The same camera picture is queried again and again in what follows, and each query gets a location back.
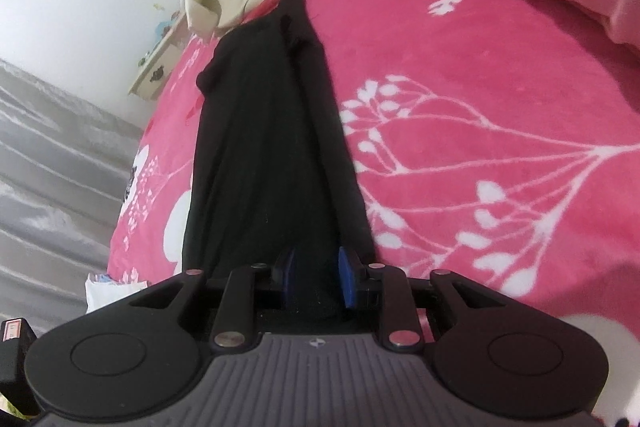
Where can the pink floral bed blanket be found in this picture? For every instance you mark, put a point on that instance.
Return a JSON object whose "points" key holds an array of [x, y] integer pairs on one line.
{"points": [[475, 82]]}

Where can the light blue paper item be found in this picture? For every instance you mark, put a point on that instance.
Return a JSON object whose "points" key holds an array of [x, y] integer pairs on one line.
{"points": [[163, 28]]}

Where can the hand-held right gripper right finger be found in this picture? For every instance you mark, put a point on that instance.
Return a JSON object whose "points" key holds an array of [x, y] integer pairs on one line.
{"points": [[347, 279]]}

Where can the black pants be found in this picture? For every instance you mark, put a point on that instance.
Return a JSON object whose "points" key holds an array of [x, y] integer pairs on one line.
{"points": [[260, 157]]}

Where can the grey curtain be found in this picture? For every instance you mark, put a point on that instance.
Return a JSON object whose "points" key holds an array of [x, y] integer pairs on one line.
{"points": [[50, 182]]}

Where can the white folded garment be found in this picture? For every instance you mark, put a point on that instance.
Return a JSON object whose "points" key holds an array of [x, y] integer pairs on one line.
{"points": [[107, 294]]}

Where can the cream nightstand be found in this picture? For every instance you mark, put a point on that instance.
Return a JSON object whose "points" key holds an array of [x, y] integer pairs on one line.
{"points": [[157, 72]]}

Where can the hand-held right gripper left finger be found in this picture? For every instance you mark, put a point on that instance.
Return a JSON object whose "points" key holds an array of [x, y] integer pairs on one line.
{"points": [[289, 279]]}

